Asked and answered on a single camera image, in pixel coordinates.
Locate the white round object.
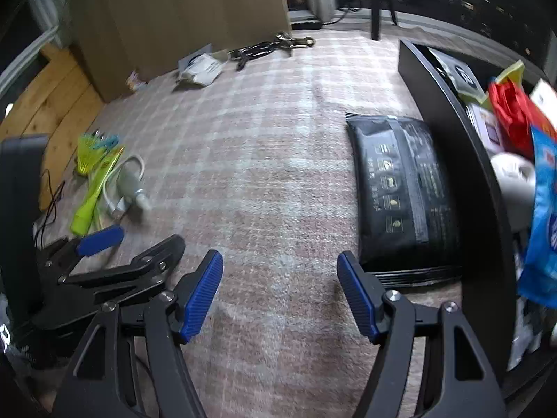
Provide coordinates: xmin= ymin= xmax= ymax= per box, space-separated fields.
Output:
xmin=491 ymin=152 xmax=537 ymax=231

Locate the yellow-green shuttlecock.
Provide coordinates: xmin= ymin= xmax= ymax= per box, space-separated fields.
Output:
xmin=77 ymin=134 xmax=107 ymax=175

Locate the wooden board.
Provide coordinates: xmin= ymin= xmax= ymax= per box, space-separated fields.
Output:
xmin=0 ymin=44 xmax=105 ymax=212

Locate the black container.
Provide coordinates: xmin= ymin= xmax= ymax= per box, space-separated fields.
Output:
xmin=398 ymin=38 xmax=557 ymax=401

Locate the plaid rug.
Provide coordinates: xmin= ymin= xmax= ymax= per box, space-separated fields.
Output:
xmin=32 ymin=24 xmax=466 ymax=418

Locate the red bag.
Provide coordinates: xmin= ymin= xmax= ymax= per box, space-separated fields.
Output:
xmin=487 ymin=80 xmax=557 ymax=162

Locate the green silicone brush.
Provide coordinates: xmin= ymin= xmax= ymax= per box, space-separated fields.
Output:
xmin=71 ymin=148 xmax=125 ymax=235

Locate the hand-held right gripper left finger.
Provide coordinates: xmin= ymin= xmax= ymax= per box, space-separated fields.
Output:
xmin=51 ymin=249 xmax=225 ymax=418

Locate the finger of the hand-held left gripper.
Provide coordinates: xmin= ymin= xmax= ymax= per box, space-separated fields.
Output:
xmin=32 ymin=234 xmax=186 ymax=327
xmin=37 ymin=225 xmax=125 ymax=279

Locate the white cable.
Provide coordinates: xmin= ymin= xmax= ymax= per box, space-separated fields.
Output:
xmin=102 ymin=154 xmax=146 ymax=218

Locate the thin black floor cable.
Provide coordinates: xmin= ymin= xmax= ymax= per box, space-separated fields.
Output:
xmin=32 ymin=170 xmax=66 ymax=245

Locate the white plastic packet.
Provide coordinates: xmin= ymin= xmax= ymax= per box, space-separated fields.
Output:
xmin=176 ymin=52 xmax=225 ymax=88

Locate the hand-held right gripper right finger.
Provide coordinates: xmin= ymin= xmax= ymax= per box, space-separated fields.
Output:
xmin=337 ymin=251 xmax=508 ymax=418

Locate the white and black packet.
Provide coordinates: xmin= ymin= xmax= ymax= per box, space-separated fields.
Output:
xmin=429 ymin=48 xmax=488 ymax=103

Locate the white and orange packet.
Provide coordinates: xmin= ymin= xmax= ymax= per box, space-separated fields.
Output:
xmin=528 ymin=79 xmax=557 ymax=116

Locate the black strap with metal clasp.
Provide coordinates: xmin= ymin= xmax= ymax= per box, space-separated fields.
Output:
xmin=228 ymin=31 xmax=316 ymax=71

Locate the black table leg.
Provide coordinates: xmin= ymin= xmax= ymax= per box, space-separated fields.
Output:
xmin=370 ymin=0 xmax=384 ymax=41

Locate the large cardboard box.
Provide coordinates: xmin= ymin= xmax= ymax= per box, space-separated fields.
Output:
xmin=65 ymin=0 xmax=292 ymax=103

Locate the blue bag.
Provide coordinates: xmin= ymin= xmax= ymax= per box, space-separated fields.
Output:
xmin=518 ymin=125 xmax=557 ymax=310

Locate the purple card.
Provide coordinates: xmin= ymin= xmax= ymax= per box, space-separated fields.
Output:
xmin=468 ymin=104 xmax=505 ymax=151

